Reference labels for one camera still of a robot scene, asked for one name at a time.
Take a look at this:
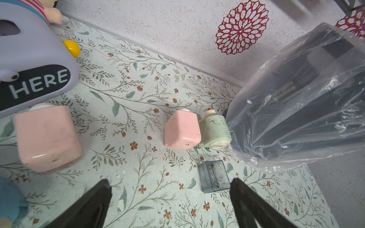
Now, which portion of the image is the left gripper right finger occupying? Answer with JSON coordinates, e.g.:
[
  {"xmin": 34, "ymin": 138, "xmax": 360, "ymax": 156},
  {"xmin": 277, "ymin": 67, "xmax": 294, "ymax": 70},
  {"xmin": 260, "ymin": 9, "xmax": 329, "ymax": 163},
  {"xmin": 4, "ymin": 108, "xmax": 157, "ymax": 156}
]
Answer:
[{"xmin": 230, "ymin": 178, "xmax": 296, "ymax": 228}]

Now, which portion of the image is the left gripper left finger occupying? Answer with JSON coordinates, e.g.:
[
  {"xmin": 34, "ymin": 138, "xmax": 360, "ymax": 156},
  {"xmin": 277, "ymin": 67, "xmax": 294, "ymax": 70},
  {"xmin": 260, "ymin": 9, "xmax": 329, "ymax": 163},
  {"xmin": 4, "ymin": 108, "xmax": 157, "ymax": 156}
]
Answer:
[{"xmin": 46, "ymin": 179, "xmax": 112, "ymax": 228}]

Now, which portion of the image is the grey sharpener shavings tray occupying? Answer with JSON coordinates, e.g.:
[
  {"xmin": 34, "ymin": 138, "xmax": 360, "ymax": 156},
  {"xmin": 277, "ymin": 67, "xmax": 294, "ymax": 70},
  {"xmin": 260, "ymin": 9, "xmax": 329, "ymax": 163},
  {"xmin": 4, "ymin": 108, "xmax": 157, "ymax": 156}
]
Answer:
[{"xmin": 198, "ymin": 160, "xmax": 231, "ymax": 193}]

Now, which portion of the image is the pink pencil sharpener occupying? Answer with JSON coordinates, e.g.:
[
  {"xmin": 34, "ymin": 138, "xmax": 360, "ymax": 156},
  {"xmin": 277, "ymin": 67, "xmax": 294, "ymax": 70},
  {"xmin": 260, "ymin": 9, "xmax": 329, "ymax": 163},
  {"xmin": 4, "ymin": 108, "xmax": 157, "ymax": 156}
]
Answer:
[
  {"xmin": 14, "ymin": 103, "xmax": 83, "ymax": 173},
  {"xmin": 164, "ymin": 108, "xmax": 202, "ymax": 150}
]

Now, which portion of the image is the green pencil sharpener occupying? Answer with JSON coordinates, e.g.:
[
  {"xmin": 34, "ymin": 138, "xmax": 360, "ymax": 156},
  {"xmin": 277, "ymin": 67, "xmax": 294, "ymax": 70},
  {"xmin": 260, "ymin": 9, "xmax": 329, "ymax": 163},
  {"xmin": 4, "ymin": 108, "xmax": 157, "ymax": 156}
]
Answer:
[{"xmin": 198, "ymin": 109, "xmax": 232, "ymax": 149}]

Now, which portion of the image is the clear plastic bin liner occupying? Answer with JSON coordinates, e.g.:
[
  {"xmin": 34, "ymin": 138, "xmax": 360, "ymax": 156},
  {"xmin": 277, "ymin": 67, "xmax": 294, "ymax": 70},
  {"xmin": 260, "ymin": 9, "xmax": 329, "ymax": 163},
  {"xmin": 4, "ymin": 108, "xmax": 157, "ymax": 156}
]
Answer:
[{"xmin": 225, "ymin": 22, "xmax": 365, "ymax": 174}]

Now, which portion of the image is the grey trash bin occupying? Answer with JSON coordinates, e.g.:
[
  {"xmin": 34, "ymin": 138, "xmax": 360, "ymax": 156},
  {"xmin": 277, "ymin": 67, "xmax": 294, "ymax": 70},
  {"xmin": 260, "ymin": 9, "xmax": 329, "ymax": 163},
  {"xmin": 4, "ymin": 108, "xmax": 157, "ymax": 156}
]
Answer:
[{"xmin": 225, "ymin": 36, "xmax": 365, "ymax": 160}]

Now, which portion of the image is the blue pencil sharpener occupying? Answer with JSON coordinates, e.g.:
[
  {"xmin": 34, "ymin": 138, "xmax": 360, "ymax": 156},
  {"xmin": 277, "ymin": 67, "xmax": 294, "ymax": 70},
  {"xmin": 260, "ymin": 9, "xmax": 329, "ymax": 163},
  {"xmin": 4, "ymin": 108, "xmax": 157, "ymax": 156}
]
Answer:
[{"xmin": 1, "ymin": 177, "xmax": 29, "ymax": 228}]

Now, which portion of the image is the purple tissue box toy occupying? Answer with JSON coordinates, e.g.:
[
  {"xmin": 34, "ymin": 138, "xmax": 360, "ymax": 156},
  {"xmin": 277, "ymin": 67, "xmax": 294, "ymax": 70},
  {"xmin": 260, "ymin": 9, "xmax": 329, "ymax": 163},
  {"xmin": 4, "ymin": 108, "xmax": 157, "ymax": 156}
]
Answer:
[{"xmin": 1, "ymin": 1, "xmax": 80, "ymax": 117}]

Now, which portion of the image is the plush doll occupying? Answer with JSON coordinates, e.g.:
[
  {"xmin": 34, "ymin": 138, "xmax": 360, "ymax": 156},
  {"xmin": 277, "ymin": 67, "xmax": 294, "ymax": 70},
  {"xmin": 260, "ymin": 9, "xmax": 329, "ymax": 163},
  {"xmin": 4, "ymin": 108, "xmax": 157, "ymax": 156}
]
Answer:
[{"xmin": 19, "ymin": 0, "xmax": 62, "ymax": 24}]

